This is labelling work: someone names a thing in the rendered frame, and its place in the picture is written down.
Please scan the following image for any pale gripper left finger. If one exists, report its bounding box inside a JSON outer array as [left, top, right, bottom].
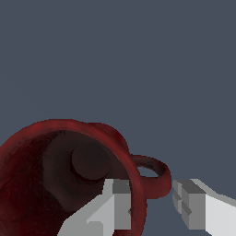
[[56, 177, 133, 236]]

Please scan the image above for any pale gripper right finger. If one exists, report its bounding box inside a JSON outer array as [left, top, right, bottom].
[[171, 178, 236, 236]]

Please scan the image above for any dark red mug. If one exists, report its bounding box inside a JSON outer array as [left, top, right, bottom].
[[0, 118, 172, 236]]

